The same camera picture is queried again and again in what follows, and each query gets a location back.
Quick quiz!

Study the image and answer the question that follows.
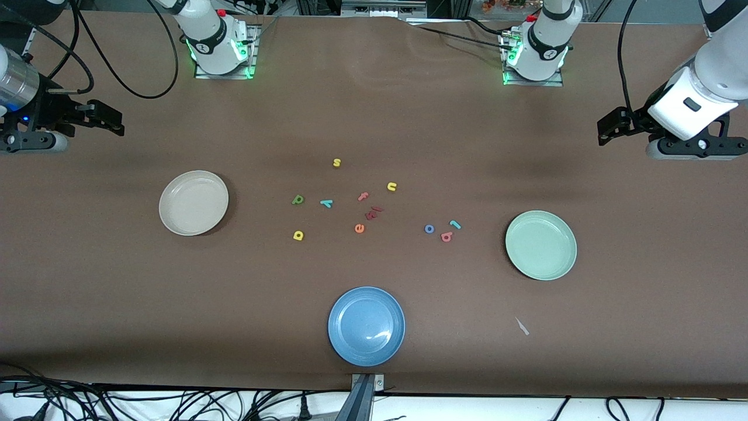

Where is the beige brown plate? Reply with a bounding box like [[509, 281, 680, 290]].
[[158, 170, 230, 237]]

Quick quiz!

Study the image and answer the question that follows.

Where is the pale green plate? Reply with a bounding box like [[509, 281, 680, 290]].
[[505, 210, 578, 281]]

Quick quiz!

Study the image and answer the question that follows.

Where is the brown table cover sheet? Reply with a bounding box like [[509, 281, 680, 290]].
[[0, 11, 748, 399]]

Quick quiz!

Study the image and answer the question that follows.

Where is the blue plate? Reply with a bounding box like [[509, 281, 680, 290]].
[[327, 286, 406, 368]]

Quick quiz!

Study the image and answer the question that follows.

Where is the grey metal table clamp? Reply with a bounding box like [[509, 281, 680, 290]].
[[336, 373, 386, 421]]

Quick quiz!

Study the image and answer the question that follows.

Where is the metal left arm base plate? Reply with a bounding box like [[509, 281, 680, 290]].
[[501, 29, 565, 87]]

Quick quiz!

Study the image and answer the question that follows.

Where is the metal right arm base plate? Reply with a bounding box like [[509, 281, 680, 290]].
[[195, 23, 259, 80]]

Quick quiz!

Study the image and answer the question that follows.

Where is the black base cable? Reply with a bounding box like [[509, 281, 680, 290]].
[[409, 16, 518, 53]]

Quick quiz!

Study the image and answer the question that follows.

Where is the grey metal bracket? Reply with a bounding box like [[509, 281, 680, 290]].
[[341, 0, 428, 19]]

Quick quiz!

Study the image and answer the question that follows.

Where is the black cable tangle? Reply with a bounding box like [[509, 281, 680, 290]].
[[0, 363, 293, 421]]

